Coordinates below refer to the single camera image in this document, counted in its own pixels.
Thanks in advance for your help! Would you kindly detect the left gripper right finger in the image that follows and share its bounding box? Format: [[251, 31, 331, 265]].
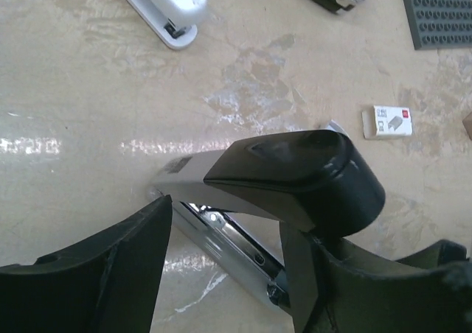
[[280, 223, 471, 332]]

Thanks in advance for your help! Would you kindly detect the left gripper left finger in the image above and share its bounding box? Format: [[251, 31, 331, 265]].
[[1, 196, 173, 332]]

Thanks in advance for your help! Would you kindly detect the black and silver stapler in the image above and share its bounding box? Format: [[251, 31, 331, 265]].
[[147, 125, 386, 312]]

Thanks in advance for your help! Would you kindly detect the white staples box sleeve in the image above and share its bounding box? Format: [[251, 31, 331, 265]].
[[361, 105, 413, 140]]

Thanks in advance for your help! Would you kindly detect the grey studded baseplate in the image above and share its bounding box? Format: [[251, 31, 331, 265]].
[[403, 0, 471, 50]]

